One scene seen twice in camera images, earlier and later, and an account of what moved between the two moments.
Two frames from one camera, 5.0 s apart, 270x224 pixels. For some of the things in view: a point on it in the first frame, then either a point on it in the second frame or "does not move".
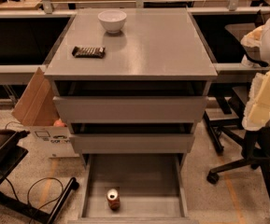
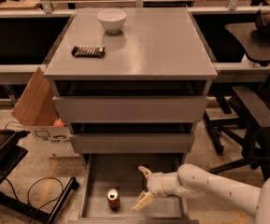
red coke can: x=112 y=198 does not move
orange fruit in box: x=59 y=123 does not move
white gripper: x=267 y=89 to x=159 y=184
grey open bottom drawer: x=150 y=189 does not move
